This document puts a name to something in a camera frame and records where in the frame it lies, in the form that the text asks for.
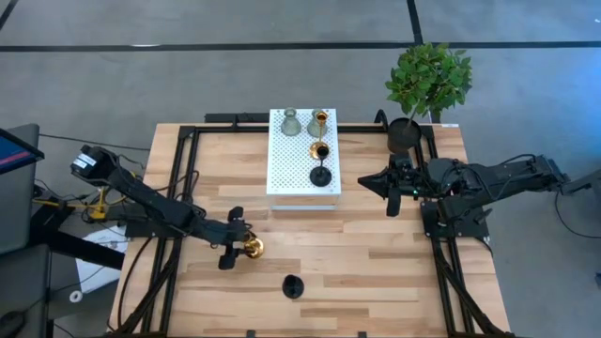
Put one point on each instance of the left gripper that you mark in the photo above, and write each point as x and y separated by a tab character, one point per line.
230	235

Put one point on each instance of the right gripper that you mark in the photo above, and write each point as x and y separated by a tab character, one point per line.
404	183

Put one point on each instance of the short gold candlestick holder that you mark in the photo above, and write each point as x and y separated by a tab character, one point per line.
254	248

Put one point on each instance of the tall gold candlestick holder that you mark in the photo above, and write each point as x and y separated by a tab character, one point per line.
313	150

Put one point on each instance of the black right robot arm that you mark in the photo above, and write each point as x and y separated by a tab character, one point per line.
493	178

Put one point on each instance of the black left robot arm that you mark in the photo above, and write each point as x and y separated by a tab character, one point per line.
155	204

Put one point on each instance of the white perforated metal stand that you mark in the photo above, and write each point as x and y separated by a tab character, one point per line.
291	164

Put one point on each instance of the green potted plant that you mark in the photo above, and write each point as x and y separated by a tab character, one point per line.
427	80

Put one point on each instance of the yellow clamp tool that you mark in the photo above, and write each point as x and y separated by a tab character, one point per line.
99	209

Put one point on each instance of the white paper sheet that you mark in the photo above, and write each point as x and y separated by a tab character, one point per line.
96	263

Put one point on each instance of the white tape roll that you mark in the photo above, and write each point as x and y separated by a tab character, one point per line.
75	296

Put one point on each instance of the grey cabinet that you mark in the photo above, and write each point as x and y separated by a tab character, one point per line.
14	211

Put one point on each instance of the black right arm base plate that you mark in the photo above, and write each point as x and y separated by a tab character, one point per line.
465	230

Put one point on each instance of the black aluminium table frame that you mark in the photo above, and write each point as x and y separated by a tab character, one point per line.
188	155

